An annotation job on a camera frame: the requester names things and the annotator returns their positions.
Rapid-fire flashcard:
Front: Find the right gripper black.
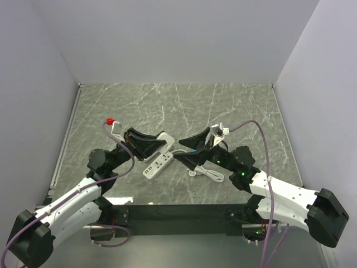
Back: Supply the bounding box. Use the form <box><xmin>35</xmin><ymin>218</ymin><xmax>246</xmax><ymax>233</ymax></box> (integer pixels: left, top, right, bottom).
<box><xmin>174</xmin><ymin>127</ymin><xmax>237</xmax><ymax>172</ymax></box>

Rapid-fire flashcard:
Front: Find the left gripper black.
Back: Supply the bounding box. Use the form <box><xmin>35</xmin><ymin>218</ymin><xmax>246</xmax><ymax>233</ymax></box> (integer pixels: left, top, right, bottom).
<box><xmin>108</xmin><ymin>127</ymin><xmax>166</xmax><ymax>171</ymax></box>

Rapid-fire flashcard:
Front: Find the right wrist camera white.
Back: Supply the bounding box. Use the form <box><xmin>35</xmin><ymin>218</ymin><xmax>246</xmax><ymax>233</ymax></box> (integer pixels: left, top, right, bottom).
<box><xmin>211</xmin><ymin>122</ymin><xmax>230</xmax><ymax>146</ymax></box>

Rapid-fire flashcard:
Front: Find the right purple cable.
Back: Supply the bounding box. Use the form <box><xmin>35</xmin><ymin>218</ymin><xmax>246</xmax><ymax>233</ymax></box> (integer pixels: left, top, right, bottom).
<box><xmin>227</xmin><ymin>119</ymin><xmax>290</xmax><ymax>268</ymax></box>

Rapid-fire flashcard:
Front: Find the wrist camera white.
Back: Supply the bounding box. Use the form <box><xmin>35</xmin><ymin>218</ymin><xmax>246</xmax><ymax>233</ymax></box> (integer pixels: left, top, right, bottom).
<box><xmin>211</xmin><ymin>122</ymin><xmax>230</xmax><ymax>146</ymax></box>
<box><xmin>104</xmin><ymin>118</ymin><xmax>124</xmax><ymax>141</ymax></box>

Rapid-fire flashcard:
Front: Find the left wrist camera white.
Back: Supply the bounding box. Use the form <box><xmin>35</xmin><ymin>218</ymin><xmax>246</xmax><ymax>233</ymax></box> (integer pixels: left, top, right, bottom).
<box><xmin>104</xmin><ymin>118</ymin><xmax>124</xmax><ymax>141</ymax></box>

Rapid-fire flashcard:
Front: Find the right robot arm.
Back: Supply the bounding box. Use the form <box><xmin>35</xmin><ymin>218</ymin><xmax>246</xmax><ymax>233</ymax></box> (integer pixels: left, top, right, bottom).
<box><xmin>174</xmin><ymin>128</ymin><xmax>349</xmax><ymax>248</ymax></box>

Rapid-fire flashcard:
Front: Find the white power strip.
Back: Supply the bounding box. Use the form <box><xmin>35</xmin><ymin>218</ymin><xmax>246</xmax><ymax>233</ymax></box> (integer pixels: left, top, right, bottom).
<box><xmin>142</xmin><ymin>152</ymin><xmax>173</xmax><ymax>180</ymax></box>

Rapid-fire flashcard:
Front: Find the white power strip cord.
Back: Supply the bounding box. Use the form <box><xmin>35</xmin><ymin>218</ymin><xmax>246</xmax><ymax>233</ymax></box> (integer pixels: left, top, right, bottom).
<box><xmin>170</xmin><ymin>148</ymin><xmax>225</xmax><ymax>184</ymax></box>

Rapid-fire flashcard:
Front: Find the black base bar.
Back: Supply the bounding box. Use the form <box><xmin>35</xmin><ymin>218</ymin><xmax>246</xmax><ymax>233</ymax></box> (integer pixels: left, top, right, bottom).
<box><xmin>83</xmin><ymin>195</ymin><xmax>268</xmax><ymax>241</ymax></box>

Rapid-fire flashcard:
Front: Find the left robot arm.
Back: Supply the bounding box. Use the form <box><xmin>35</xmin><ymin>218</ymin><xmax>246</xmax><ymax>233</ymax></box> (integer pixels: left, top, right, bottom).
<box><xmin>1</xmin><ymin>128</ymin><xmax>172</xmax><ymax>267</ymax></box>

